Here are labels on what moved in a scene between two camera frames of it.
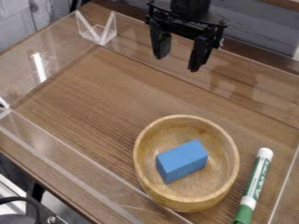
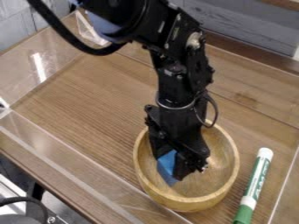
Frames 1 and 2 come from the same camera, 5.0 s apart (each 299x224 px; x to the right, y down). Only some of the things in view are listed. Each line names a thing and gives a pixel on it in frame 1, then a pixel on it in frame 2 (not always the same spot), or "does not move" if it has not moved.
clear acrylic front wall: (96, 191) does not move
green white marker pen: (253, 185) does not move
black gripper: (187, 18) to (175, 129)
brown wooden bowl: (200, 189) does not move
